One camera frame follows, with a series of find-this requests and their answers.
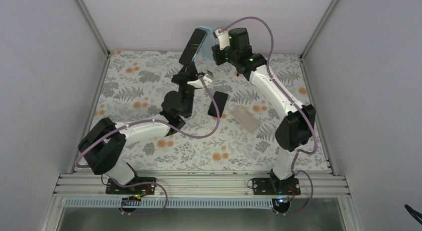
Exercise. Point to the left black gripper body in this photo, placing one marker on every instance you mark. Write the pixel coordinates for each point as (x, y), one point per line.
(177, 80)

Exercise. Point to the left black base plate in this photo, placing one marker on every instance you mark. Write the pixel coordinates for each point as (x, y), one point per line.
(138, 186)

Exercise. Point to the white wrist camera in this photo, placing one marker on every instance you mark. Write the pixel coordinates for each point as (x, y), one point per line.
(203, 80)
(223, 38)

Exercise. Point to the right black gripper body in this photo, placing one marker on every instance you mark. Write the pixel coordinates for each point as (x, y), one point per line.
(220, 59)

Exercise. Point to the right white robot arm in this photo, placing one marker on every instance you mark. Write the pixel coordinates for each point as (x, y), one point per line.
(298, 120)

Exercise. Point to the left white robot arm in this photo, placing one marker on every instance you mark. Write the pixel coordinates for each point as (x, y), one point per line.
(103, 145)

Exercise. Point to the black phone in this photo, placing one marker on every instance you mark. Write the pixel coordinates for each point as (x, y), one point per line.
(193, 46)

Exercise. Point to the black object at corner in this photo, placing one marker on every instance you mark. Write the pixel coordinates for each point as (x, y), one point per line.
(414, 214)

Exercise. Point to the beige phone case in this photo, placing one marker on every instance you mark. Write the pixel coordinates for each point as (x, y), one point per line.
(246, 119)

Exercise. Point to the light blue phone case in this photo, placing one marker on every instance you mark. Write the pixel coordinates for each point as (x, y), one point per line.
(208, 42)

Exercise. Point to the floral patterned table mat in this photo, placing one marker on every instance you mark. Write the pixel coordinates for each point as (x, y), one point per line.
(134, 87)

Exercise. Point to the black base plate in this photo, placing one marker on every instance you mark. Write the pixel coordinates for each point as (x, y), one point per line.
(273, 186)
(138, 186)

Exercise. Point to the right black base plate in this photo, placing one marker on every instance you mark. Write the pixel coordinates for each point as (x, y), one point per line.
(273, 186)

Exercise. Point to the aluminium rail frame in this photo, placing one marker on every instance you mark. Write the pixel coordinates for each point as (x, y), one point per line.
(198, 189)

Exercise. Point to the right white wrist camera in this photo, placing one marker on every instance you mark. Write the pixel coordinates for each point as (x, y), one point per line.
(223, 38)

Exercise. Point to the black smartphone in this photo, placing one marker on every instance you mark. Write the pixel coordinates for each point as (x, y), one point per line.
(220, 99)

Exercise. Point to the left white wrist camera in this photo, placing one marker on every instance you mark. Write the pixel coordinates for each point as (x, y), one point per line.
(203, 80)

